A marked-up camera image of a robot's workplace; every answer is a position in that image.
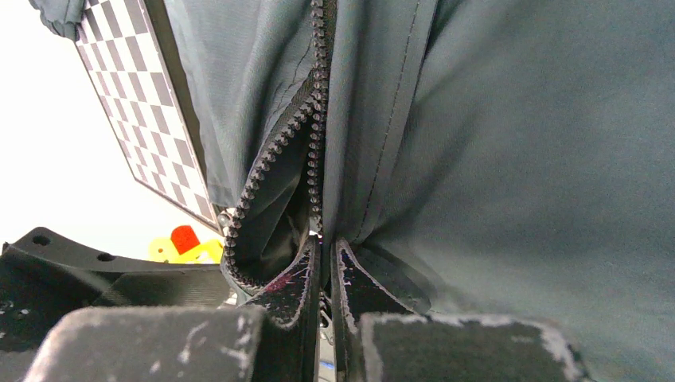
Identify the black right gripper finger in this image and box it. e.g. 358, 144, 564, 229
330, 239, 591, 381

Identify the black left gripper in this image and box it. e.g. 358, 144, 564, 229
1, 227, 320, 381

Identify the grey gradient hooded jacket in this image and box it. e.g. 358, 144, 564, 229
29, 0, 675, 382

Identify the red block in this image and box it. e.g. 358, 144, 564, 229
170, 225, 201, 255

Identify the yellow block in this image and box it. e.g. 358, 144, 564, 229
148, 238, 223, 264

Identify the black white checkerboard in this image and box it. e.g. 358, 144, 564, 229
76, 1, 220, 232

